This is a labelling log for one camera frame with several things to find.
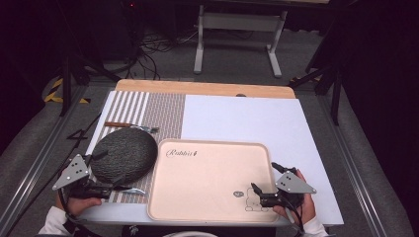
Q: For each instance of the yellow black hazard tape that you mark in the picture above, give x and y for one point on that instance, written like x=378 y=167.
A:
x=52 y=94

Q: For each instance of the beige plastic tray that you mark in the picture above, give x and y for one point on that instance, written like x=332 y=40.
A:
x=210 y=184

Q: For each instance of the person's right hand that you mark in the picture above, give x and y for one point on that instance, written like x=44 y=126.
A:
x=308 y=207

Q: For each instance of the aluminium floor rail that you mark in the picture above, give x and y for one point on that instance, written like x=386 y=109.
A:
x=36 y=164
x=349 y=164

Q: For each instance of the white metal table frame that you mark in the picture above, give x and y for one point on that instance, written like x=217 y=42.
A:
x=237 y=22

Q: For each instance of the white board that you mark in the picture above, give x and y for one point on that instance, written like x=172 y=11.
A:
x=250 y=118

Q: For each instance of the striped woven placemat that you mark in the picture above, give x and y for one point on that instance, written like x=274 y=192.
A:
x=164 y=112

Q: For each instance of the dark round woven pad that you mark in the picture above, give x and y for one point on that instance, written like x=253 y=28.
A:
x=126 y=154

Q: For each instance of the black metal stand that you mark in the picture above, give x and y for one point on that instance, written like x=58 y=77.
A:
x=335 y=95

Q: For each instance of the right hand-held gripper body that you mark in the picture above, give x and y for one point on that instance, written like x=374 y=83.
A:
x=292 y=185

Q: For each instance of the black tape floor mark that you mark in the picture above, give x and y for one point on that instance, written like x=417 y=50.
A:
x=78 y=135

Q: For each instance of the black tripod stand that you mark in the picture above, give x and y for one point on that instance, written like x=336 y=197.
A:
x=67 y=82

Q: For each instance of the person's left hand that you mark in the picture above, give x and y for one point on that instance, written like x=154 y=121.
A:
x=79 y=204

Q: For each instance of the silver metal blade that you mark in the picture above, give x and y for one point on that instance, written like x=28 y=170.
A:
x=133 y=190

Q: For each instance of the person's dark clothing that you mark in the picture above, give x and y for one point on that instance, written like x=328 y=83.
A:
x=197 y=231

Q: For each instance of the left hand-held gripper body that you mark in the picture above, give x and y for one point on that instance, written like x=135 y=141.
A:
x=70 y=173

